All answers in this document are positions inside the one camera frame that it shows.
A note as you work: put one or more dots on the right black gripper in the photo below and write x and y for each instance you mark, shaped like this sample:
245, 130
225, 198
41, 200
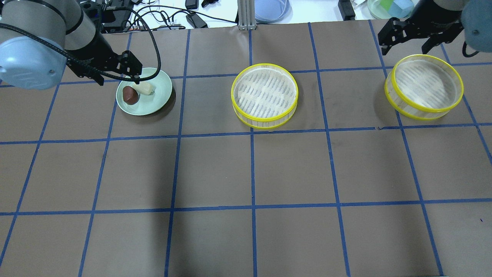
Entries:
442, 19

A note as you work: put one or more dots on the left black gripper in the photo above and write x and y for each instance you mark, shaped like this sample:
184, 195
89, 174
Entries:
95, 49

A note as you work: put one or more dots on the white steamed bun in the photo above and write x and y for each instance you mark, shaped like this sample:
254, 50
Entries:
144, 88

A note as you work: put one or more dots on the yellow steamer basket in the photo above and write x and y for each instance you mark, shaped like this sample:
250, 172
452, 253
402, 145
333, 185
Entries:
264, 96
423, 87

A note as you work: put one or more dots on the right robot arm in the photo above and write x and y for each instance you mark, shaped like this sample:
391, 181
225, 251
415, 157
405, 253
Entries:
476, 19

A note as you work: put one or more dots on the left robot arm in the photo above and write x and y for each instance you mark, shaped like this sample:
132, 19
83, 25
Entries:
41, 39

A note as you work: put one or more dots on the brown steamed bun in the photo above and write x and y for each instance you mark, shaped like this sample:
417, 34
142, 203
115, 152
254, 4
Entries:
129, 95

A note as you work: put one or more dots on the light green plate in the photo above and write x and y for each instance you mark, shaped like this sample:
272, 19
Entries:
160, 88

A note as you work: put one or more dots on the green bowl with sponges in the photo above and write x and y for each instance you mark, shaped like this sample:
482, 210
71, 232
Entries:
385, 9

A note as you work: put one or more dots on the black power adapter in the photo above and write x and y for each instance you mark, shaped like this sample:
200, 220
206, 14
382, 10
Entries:
196, 21

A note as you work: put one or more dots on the blue plate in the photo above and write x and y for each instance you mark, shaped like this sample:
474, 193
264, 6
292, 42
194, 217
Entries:
271, 11

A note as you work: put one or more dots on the aluminium frame post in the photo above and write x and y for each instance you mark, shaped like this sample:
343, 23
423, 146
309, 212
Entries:
246, 15

